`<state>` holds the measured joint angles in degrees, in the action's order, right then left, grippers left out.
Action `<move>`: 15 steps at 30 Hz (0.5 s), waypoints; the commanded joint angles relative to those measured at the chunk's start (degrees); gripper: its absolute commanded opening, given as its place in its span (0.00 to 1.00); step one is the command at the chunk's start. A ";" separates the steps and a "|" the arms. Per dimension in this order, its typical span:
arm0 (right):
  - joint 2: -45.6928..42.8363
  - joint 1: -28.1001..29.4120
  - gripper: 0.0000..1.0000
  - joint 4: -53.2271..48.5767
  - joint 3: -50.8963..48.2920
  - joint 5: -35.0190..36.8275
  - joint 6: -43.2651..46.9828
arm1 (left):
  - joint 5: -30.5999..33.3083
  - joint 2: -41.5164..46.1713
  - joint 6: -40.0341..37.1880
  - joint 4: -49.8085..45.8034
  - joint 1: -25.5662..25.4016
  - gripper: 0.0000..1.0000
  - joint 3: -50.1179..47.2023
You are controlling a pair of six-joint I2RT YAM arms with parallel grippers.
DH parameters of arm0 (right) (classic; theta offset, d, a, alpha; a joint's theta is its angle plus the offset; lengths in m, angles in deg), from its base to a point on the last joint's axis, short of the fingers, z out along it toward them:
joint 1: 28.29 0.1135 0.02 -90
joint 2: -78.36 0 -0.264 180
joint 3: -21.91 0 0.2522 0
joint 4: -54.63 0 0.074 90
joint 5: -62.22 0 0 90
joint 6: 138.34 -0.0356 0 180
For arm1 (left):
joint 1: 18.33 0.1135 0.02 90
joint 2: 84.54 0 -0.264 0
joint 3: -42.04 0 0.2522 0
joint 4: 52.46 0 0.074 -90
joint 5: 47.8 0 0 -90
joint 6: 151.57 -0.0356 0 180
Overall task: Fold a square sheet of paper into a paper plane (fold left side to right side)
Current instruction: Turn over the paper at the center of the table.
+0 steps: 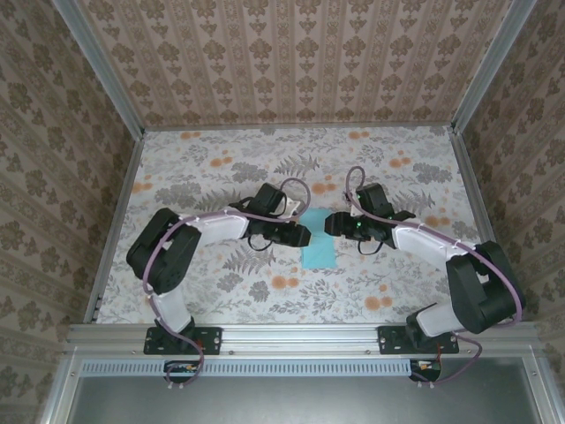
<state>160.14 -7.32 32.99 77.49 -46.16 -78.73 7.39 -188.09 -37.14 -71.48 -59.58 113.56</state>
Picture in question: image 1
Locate light blue paper sheet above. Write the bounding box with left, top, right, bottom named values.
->
left=299, top=207, right=339, bottom=269

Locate floral patterned table cover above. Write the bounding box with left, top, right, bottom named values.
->
left=94, top=127, right=507, bottom=326

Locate grey metal panel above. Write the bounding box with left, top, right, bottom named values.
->
left=65, top=375, right=546, bottom=424

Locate left wrist thin black cable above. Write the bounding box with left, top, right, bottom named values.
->
left=245, top=231, right=275, bottom=253

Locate wrist thin black cable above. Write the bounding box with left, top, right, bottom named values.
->
left=356, top=238, right=385, bottom=256
left=245, top=231, right=275, bottom=253

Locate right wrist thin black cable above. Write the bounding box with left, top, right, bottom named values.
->
left=356, top=238, right=385, bottom=256

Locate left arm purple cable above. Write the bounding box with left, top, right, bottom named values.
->
left=143, top=177, right=311, bottom=392

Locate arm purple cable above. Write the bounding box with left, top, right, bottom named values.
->
left=344, top=165, right=525, bottom=390
left=143, top=177, right=311, bottom=392

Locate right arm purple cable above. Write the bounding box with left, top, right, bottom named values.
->
left=344, top=165, right=525, bottom=390

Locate thin aluminium rear rail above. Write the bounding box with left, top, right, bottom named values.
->
left=143, top=124, right=456, bottom=132

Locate wide aluminium mounting rail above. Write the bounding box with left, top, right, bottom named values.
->
left=65, top=322, right=540, bottom=354

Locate aluminium side rail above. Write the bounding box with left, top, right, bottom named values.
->
left=448, top=125, right=523, bottom=322
left=83, top=131, right=147, bottom=323

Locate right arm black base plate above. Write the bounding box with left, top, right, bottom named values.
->
left=378, top=325, right=460, bottom=356

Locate grey slotted cable duct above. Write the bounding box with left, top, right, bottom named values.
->
left=81, top=357, right=486, bottom=378

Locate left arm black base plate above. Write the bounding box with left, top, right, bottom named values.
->
left=144, top=325, right=222, bottom=356

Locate small wired connector board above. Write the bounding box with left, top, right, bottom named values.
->
left=163, top=360, right=200, bottom=384
left=409, top=358, right=443, bottom=383

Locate aluminium corner post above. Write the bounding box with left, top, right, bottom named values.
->
left=450, top=0, right=539, bottom=133
left=50, top=0, right=147, bottom=136

